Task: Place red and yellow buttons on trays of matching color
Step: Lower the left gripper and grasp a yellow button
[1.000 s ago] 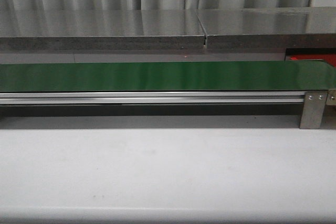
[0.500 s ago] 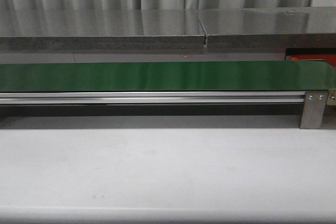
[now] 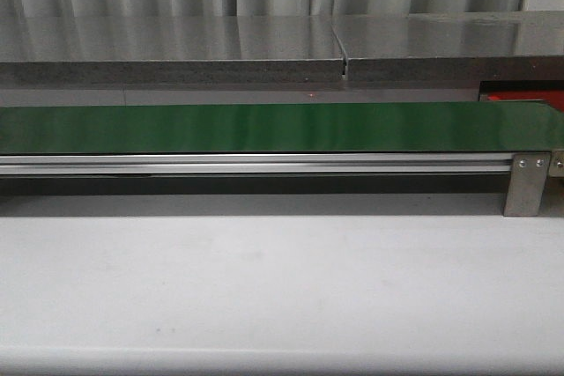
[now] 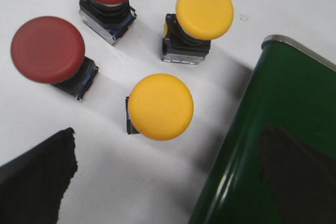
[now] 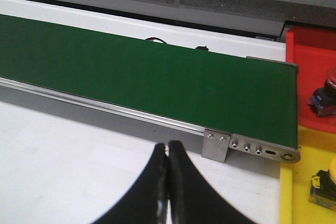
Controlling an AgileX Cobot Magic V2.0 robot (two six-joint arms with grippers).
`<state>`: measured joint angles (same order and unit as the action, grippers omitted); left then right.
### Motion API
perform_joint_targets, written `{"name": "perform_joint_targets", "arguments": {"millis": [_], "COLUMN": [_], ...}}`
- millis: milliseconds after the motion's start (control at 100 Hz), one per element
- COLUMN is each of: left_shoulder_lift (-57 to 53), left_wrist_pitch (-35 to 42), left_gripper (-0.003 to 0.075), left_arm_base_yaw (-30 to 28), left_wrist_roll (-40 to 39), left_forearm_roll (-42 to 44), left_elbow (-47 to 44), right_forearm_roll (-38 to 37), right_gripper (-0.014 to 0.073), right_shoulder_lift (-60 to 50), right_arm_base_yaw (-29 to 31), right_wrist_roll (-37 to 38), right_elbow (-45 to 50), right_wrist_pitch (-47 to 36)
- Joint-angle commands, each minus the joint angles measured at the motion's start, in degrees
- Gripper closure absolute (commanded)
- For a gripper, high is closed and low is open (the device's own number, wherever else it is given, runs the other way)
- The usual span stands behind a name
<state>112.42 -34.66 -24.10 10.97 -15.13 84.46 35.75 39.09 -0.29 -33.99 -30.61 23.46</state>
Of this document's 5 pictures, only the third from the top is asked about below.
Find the steel conveyor support leg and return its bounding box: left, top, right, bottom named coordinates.
left=503, top=152, right=550, bottom=217

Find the grey stone countertop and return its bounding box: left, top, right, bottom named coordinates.
left=1, top=11, right=563, bottom=107

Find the green conveyor belt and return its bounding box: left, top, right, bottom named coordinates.
left=1, top=101, right=563, bottom=155

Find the aluminium conveyor frame rail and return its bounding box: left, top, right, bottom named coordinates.
left=0, top=149, right=564, bottom=180

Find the red plastic tray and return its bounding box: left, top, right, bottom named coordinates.
left=481, top=90, right=564, bottom=112

